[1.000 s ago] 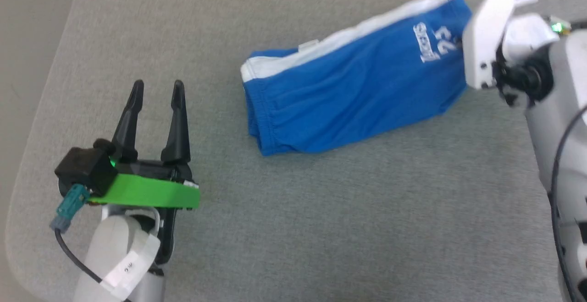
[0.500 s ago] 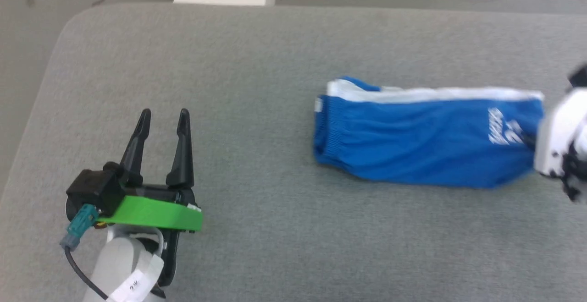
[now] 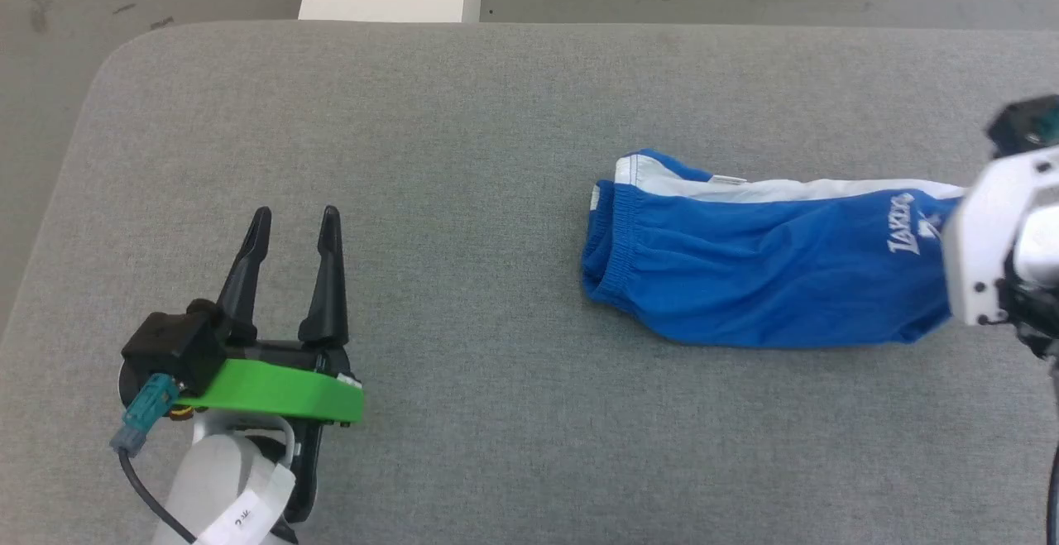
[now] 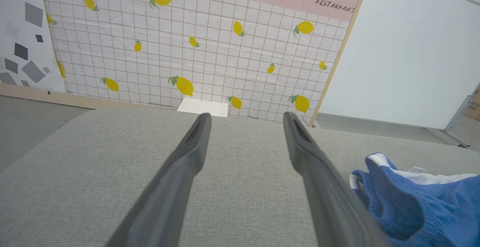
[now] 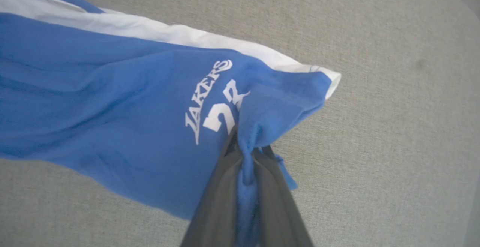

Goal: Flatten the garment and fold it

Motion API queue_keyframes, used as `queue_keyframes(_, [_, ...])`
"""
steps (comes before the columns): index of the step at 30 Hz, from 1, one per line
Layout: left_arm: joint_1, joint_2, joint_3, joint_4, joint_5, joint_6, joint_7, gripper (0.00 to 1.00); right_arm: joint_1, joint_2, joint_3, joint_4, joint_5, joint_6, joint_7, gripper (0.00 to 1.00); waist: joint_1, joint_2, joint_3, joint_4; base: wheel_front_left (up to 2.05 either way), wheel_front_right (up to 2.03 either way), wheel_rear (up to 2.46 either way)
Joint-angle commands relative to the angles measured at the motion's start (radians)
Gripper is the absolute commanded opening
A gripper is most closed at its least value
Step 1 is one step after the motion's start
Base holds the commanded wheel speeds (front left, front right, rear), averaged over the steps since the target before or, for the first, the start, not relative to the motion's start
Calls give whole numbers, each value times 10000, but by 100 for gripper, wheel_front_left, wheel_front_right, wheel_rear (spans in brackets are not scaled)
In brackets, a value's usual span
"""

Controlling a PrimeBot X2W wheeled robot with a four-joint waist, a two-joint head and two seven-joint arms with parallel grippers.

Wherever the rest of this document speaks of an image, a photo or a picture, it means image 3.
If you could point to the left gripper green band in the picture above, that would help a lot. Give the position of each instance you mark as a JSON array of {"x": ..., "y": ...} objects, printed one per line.
[{"x": 281, "y": 392}]

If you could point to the blue sports shorts white stripe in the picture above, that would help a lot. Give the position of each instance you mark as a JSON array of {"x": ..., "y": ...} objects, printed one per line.
[{"x": 745, "y": 272}]

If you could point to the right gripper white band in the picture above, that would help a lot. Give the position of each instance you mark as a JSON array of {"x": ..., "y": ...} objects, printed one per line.
[{"x": 984, "y": 239}]

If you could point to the grey fabric sofa cushion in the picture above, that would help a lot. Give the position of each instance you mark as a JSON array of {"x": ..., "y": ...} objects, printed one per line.
[{"x": 463, "y": 198}]

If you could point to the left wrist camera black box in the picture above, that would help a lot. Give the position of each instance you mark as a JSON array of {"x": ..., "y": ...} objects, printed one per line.
[{"x": 174, "y": 346}]

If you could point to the white paper label strip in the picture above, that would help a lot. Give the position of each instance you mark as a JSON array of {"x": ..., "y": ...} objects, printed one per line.
[{"x": 252, "y": 508}]

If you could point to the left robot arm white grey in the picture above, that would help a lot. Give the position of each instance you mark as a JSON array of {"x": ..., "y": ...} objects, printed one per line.
[{"x": 207, "y": 479}]

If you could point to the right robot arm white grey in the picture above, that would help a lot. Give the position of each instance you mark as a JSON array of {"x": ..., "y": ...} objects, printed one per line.
[{"x": 1038, "y": 280}]

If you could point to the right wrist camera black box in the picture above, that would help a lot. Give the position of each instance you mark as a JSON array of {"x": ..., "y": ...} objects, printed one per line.
[{"x": 1026, "y": 125}]

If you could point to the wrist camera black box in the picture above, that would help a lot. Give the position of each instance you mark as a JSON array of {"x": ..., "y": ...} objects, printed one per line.
[
  {"x": 1026, "y": 125},
  {"x": 174, "y": 346}
]

